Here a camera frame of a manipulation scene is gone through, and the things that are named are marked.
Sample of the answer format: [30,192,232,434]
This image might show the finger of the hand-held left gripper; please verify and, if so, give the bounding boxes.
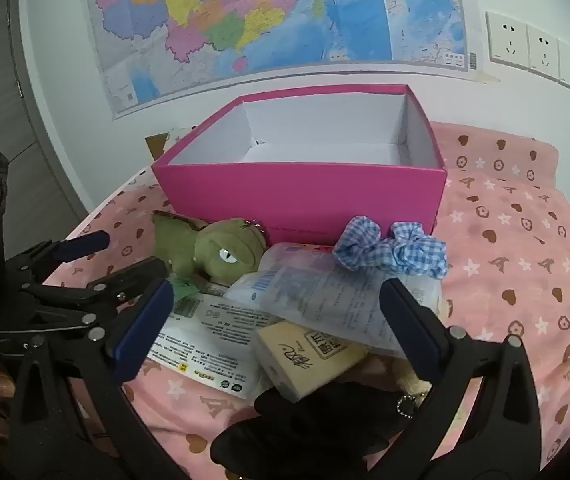
[5,230,112,281]
[0,256,170,333]

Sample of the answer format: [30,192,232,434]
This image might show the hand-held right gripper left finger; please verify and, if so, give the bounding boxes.
[6,278,200,480]

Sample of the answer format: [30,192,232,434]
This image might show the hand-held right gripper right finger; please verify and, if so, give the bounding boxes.
[379,278,546,480]

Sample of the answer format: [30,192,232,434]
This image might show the beige plush bear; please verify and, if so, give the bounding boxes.
[394,357,434,418]

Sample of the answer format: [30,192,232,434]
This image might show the green printed packet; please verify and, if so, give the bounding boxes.
[166,276,202,307]

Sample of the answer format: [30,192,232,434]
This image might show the blue gingham scrunchie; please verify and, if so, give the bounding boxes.
[334,216,448,280]

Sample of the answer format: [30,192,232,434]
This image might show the white wet wipes pack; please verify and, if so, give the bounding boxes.
[147,291,280,401]

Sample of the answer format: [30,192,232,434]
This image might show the clear plastic pack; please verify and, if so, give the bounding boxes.
[225,242,444,359]

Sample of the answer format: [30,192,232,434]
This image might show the green plush toy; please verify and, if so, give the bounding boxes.
[152,211,268,284]

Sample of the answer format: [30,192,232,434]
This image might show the yellow tissue pack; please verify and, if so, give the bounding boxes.
[255,321,368,403]

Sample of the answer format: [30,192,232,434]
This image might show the black glove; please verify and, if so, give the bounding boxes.
[210,381,432,480]

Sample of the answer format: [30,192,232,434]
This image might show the pink cardboard box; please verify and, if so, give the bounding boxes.
[151,84,448,247]

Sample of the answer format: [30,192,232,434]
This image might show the grey door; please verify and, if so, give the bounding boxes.
[0,0,92,243]

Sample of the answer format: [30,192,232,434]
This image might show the pink printed bedsheet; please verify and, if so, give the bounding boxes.
[40,120,570,480]

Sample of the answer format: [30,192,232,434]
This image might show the colourful wall map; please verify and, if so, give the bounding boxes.
[84,0,472,121]

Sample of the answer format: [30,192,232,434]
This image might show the white wall socket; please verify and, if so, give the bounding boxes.
[485,10,530,68]
[526,24,564,79]

